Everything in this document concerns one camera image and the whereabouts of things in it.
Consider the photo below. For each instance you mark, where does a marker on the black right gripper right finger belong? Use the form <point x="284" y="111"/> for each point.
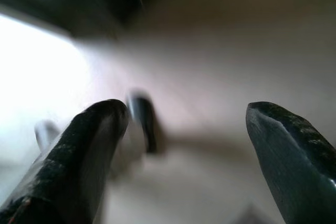
<point x="294" y="161"/>

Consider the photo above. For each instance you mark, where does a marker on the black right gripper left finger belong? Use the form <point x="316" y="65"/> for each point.
<point x="73" y="161"/>

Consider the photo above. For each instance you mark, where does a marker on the robot right leg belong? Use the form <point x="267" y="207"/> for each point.
<point x="144" y="124"/>

